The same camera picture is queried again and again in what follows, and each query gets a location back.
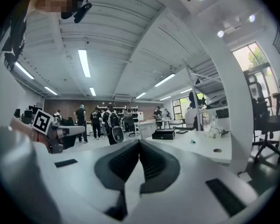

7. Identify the black computer monitor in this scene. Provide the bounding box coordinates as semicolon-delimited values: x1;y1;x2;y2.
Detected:
216;108;230;119

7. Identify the black white-striped backpack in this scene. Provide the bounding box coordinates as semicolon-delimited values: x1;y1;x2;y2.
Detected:
107;112;121;128

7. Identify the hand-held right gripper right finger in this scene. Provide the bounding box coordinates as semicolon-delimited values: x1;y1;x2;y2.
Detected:
139;139;259;224

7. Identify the white flower bouquet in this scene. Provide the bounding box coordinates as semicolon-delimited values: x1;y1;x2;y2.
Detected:
204;118;230;139

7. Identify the black mezzanine railing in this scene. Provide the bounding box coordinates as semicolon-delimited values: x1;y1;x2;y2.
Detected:
272;24;280;55

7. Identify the person's black printed shirt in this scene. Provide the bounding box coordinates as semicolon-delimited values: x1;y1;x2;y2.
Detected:
0;0;30;72

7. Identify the grey oval panel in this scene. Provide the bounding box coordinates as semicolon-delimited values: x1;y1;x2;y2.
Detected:
112;126;125;145

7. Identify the black head-worn camera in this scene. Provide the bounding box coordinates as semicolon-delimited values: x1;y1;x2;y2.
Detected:
73;0;93;24

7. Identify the black office chair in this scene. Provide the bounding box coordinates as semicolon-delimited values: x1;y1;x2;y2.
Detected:
249;97;280;164

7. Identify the white metal staircase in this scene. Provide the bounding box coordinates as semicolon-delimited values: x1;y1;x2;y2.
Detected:
184;59;226;132

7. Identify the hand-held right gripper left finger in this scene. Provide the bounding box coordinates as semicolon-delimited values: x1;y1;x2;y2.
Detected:
36;139;140;222

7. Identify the group of ceiling strip lights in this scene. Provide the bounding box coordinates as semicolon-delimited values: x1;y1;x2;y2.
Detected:
14;49;193;102

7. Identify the white work table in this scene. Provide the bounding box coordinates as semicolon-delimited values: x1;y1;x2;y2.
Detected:
133;120;158;139

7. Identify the white shelving rack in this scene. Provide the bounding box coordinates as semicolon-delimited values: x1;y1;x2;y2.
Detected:
97;105;139;126

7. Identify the person's left forearm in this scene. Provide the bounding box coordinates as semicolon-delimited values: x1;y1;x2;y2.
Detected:
9;117;49;150

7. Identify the black box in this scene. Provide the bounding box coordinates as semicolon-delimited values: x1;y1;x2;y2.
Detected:
151;129;175;140

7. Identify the white curved shell part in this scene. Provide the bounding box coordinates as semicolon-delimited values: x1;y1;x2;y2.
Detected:
206;93;227;107

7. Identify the black framed window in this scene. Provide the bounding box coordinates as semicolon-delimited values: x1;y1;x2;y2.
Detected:
171;97;190;121

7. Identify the white ceiling projector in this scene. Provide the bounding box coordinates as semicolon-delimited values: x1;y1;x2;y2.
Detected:
223;16;243;35

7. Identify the large bright window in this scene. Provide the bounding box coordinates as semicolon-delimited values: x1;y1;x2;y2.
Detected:
232;42;280;102

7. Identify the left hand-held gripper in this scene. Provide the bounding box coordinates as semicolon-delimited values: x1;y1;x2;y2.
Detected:
32;108;86;154

